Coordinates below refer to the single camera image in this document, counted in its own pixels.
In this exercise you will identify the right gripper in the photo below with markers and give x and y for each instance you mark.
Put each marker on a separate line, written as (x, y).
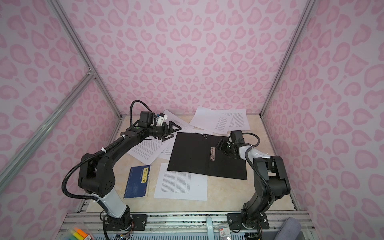
(222, 145)

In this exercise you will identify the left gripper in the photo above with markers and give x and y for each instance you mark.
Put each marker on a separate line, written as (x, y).
(170, 127)

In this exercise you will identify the orange and black folder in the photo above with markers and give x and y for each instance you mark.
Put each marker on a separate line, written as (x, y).
(198, 154)

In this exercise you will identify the printed paper sheet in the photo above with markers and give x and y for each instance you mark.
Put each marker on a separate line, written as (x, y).
(181, 185)
(147, 151)

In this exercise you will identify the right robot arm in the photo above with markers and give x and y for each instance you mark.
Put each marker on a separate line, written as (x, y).
(270, 176)

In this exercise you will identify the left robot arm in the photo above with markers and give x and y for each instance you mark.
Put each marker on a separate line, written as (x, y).
(96, 174)

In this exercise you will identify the blue book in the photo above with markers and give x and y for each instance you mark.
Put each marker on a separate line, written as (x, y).
(137, 183)

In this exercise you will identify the small red label bag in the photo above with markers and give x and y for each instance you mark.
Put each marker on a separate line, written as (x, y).
(225, 232)

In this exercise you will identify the grey cloth roll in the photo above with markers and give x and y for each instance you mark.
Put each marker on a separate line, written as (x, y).
(290, 230)

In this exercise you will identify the highlighter marker pack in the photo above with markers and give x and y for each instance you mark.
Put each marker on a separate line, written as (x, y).
(79, 233)

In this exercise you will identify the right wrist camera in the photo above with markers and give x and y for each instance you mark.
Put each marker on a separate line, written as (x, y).
(236, 137)

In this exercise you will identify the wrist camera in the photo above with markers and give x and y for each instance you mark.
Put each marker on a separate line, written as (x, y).
(148, 118)
(236, 137)

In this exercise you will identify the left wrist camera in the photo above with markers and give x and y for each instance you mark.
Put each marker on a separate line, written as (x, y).
(148, 118)

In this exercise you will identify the light blue handle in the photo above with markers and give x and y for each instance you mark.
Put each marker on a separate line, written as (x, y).
(210, 228)

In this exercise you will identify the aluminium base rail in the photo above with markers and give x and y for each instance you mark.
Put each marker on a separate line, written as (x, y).
(188, 226)

